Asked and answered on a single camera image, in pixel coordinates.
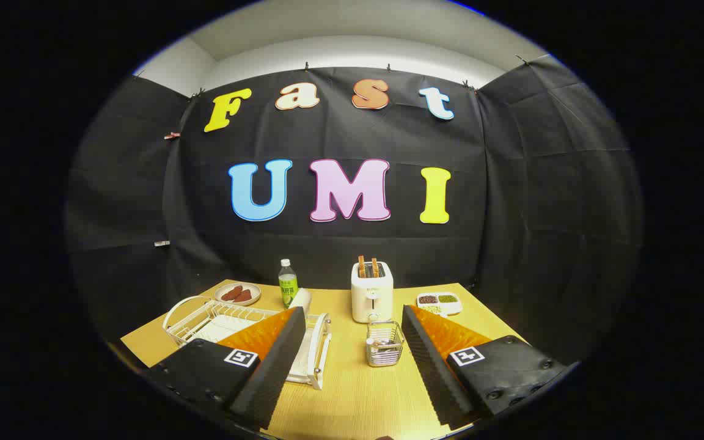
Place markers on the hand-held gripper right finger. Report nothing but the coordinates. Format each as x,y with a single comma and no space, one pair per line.
428,360

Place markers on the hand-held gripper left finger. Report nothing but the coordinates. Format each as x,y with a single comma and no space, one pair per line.
275,360

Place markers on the white round plate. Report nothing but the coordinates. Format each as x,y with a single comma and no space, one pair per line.
301,300

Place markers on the white divided dish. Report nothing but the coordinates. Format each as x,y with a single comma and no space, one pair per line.
453,307

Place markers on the small beige plate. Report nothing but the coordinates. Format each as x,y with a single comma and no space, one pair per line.
253,292

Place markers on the pile of soybeans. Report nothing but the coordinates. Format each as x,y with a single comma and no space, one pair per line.
431,308

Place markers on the pile of green beans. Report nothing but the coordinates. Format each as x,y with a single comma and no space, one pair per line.
448,299

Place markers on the white ribbed drain tray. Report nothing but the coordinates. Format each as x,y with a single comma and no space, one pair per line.
214,330

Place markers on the green label drink bottle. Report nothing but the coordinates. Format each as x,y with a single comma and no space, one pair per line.
288,290

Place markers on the red sausage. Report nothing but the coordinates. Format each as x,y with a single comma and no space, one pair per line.
244,296
231,293

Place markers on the white toaster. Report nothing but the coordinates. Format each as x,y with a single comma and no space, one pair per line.
371,299

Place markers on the red cloth clip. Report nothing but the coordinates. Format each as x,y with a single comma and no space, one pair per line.
172,135

